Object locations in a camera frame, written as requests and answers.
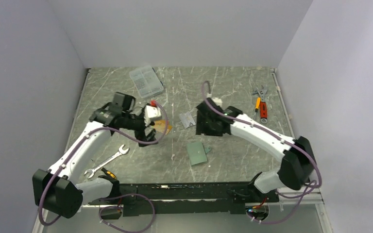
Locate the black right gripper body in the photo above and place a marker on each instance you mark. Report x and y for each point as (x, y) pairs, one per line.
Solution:
(204, 126)

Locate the aluminium frame rail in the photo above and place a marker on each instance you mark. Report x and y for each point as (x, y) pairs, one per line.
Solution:
(273, 213)

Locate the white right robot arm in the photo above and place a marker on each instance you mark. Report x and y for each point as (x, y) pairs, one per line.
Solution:
(295, 155)

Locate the yellow black screwdriver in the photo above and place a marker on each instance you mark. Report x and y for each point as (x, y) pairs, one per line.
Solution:
(108, 173)

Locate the silver open-end wrench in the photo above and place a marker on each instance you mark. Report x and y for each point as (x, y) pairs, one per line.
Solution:
(89, 173)

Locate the orange small screwdriver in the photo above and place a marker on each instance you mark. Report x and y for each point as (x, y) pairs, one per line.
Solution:
(257, 105)

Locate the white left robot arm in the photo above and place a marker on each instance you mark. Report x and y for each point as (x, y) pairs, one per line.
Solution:
(57, 189)

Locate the red adjustable wrench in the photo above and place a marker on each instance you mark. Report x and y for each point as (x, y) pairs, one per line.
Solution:
(263, 106)

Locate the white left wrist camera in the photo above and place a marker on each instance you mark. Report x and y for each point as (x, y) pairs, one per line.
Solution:
(152, 113)

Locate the green card holder wallet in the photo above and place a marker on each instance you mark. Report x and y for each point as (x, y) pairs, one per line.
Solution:
(197, 153)

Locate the clear plastic organizer box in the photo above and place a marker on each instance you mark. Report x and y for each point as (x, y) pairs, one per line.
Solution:
(146, 81)

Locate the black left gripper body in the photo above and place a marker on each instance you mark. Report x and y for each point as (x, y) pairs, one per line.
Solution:
(137, 124)

